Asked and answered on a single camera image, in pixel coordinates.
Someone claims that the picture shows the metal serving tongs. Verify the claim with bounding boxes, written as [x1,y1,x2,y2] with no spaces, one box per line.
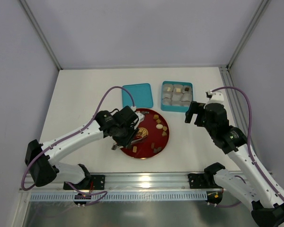
[111,132,148,150]

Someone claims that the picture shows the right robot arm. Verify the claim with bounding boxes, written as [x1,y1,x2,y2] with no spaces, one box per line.
[185,101,284,227]

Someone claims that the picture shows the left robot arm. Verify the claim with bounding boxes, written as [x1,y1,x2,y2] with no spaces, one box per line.
[25,106,144,190]

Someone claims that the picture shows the white oval swirl chocolate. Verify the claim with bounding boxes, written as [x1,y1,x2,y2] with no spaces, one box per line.
[156,124,163,129]

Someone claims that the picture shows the teal tin box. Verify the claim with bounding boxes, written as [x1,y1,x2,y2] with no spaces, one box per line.
[160,81,194,113]

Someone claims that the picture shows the red round plate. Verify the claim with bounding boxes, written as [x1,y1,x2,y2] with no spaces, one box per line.
[120,108,169,159]

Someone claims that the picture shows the teal tin lid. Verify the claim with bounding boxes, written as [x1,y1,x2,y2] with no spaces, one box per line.
[122,83,153,108]

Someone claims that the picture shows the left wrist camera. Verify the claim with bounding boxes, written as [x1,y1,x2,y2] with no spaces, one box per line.
[134,111,145,123]

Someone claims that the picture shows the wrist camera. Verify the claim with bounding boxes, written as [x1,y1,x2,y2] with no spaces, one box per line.
[134,111,145,123]
[206,90,224,105]

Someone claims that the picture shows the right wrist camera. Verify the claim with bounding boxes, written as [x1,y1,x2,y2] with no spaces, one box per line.
[206,90,224,105]

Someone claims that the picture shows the aluminium rail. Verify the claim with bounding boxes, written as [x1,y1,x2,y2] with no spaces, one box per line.
[20,171,254,191]

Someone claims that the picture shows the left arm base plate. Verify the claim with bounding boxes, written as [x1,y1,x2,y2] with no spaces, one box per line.
[63,175,105,190]

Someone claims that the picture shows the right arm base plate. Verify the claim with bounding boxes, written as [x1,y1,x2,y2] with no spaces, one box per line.
[187,173,209,189]

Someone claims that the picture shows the slotted cable duct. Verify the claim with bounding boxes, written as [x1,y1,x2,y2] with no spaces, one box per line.
[30,191,207,202]

